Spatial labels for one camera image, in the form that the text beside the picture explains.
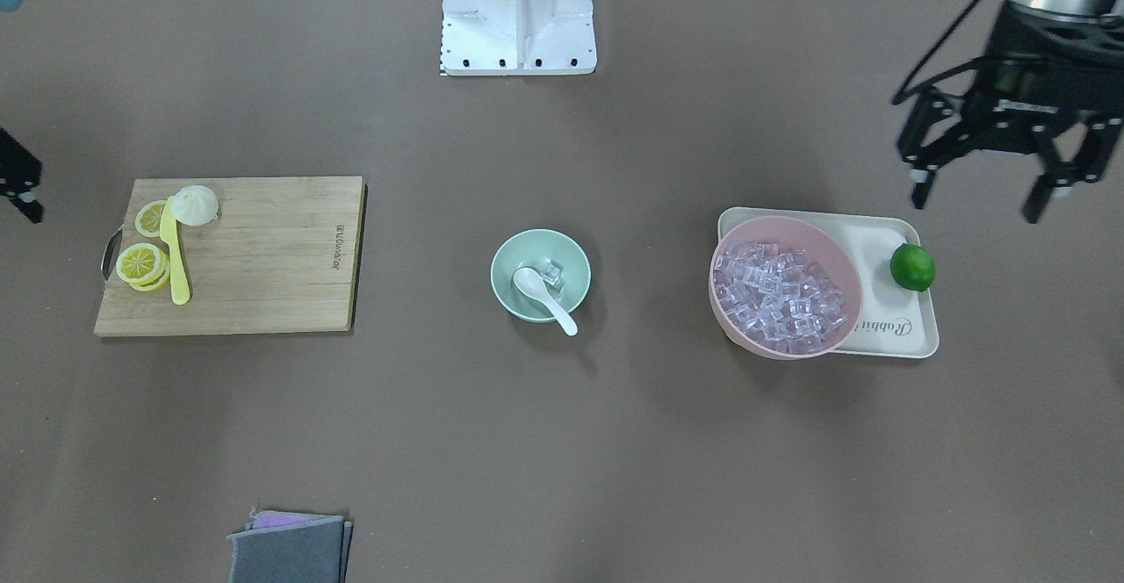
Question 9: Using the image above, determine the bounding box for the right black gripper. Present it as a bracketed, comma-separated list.
[1, 128, 45, 224]

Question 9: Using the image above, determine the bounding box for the bamboo cutting board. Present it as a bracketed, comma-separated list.
[96, 177, 366, 338]

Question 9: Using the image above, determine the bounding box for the beige rabbit tray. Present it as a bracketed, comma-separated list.
[716, 206, 940, 359]

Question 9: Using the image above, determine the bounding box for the green lime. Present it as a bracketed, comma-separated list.
[889, 243, 936, 292]

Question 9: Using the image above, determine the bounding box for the pile of clear ice cubes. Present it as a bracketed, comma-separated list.
[710, 242, 852, 356]

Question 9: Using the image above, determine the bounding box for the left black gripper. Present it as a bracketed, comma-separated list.
[894, 3, 1121, 224]

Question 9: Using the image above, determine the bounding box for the grey folded cloth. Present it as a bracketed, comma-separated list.
[227, 508, 354, 582]

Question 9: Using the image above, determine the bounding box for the pink bowl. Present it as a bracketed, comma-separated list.
[708, 216, 862, 359]

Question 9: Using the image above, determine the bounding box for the white steamed bun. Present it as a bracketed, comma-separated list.
[167, 184, 220, 227]

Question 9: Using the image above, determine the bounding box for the white ceramic spoon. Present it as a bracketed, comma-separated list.
[513, 267, 578, 336]

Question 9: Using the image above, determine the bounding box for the mint green bowl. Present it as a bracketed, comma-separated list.
[490, 228, 593, 324]

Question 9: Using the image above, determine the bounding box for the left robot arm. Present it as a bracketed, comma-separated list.
[891, 0, 1123, 224]

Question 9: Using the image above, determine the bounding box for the upper lemon slice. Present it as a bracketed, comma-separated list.
[135, 200, 166, 239]

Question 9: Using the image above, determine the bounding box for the clear ice cube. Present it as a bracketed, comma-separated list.
[537, 259, 565, 292]

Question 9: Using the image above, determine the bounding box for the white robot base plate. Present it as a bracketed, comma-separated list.
[439, 0, 598, 76]

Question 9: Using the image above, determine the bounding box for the yellow plastic knife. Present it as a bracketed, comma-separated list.
[158, 195, 191, 306]

